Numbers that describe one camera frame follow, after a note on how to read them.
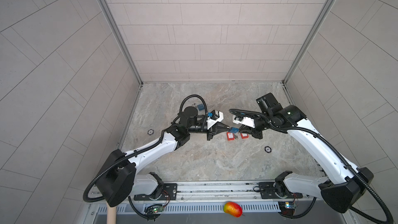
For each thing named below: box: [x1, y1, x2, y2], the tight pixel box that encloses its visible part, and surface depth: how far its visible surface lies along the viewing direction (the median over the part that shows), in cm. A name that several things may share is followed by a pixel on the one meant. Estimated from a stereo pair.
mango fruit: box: [223, 201, 244, 218], surface depth 66 cm
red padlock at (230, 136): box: [226, 131, 235, 142], surface depth 90 cm
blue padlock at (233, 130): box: [229, 127, 239, 134], surface depth 68 cm
